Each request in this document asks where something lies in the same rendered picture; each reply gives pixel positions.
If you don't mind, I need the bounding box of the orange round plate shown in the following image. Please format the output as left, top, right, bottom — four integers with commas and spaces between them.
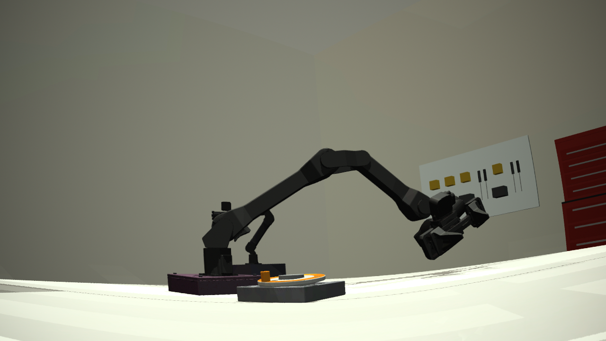
258, 271, 326, 287

